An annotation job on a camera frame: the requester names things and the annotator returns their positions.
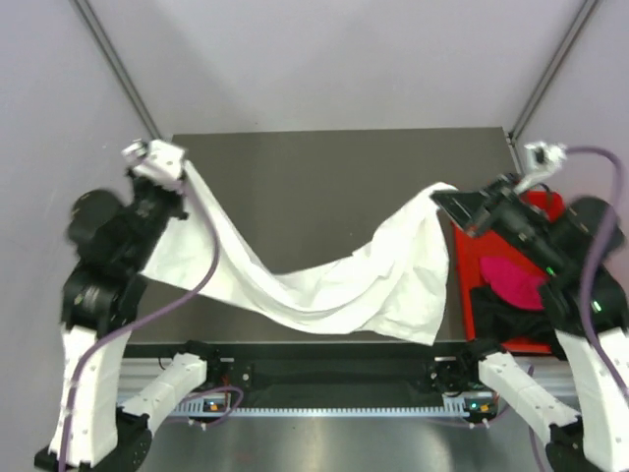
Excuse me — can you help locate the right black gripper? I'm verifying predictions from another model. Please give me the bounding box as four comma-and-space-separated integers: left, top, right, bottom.
429, 167, 565, 270

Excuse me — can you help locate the white t shirt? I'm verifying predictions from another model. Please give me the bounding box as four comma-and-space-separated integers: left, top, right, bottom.
143, 163, 449, 345

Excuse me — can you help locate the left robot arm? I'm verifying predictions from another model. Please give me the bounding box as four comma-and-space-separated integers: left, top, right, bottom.
34, 171, 223, 471

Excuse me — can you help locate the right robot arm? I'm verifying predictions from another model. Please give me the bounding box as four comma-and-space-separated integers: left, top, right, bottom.
431, 177, 628, 471

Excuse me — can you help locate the red plastic bin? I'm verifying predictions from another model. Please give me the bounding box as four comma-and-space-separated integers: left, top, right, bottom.
451, 191, 566, 354

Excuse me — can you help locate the pink t shirt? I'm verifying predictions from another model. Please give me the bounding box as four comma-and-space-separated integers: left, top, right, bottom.
479, 231, 549, 311

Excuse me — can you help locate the black t shirt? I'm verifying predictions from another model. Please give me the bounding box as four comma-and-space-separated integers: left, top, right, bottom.
470, 286, 557, 345

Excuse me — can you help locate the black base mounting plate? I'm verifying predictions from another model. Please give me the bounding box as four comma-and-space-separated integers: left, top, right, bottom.
165, 341, 502, 409

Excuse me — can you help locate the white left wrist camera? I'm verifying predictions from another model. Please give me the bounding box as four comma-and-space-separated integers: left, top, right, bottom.
121, 140, 187, 194

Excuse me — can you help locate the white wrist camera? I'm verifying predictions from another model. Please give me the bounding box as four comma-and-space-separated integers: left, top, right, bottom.
121, 140, 187, 194
514, 142, 567, 195

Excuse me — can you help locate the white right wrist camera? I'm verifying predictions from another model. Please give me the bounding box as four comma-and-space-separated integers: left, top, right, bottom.
514, 142, 567, 195

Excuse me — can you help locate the aluminium front rail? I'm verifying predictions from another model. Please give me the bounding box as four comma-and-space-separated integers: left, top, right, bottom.
119, 358, 576, 397

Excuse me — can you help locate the grey slotted cable duct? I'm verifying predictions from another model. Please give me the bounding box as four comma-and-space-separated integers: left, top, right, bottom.
176, 397, 492, 418

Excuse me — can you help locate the left aluminium frame post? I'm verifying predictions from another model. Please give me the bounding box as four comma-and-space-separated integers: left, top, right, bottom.
69, 0, 163, 139

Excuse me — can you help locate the aluminium frame post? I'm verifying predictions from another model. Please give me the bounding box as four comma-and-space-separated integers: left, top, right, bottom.
506, 0, 602, 147
69, 0, 163, 139

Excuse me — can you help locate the right aluminium frame post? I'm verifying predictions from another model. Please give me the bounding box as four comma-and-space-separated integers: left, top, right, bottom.
506, 0, 602, 147

